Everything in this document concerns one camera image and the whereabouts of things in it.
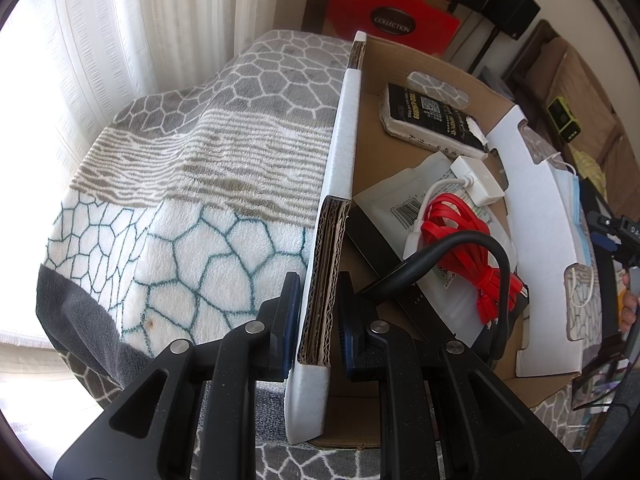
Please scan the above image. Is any white sheer curtain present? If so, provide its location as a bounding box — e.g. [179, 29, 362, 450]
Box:
[0, 0, 321, 426]

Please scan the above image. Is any red cable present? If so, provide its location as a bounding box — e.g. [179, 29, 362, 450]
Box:
[420, 194, 528, 325]

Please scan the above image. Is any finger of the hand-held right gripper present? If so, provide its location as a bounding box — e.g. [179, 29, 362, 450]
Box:
[586, 210, 618, 252]

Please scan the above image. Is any black box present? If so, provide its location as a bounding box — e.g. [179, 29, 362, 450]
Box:
[345, 205, 531, 361]

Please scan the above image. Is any cardboard box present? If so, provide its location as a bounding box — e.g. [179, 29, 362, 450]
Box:
[284, 30, 596, 448]

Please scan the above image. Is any blue face mask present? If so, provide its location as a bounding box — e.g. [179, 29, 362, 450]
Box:
[550, 152, 601, 311]

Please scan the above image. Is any person's right hand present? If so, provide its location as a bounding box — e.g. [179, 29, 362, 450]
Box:
[620, 271, 640, 335]

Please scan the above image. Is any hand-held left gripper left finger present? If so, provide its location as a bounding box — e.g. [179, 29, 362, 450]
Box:
[52, 271, 304, 480]

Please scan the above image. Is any red collection box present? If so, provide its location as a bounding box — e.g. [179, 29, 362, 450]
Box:
[325, 0, 462, 56]

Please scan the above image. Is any large black speaker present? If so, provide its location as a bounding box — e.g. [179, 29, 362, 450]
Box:
[482, 0, 542, 41]

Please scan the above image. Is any black white packet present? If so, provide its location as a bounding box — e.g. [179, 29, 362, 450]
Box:
[377, 82, 488, 161]

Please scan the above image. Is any white adapter with cable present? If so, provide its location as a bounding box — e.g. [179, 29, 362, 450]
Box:
[402, 156, 506, 261]

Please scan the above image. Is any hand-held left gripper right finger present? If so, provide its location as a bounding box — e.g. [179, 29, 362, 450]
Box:
[336, 271, 582, 480]

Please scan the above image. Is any white plastic pouch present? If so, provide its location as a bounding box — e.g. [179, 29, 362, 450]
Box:
[357, 152, 516, 343]

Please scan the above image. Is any green black device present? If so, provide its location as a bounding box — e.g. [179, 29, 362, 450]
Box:
[545, 95, 583, 141]

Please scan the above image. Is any grey white patterned blanket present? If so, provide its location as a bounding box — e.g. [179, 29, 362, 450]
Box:
[35, 29, 601, 480]

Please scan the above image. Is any brown cushion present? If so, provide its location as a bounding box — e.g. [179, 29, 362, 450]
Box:
[502, 20, 631, 181]

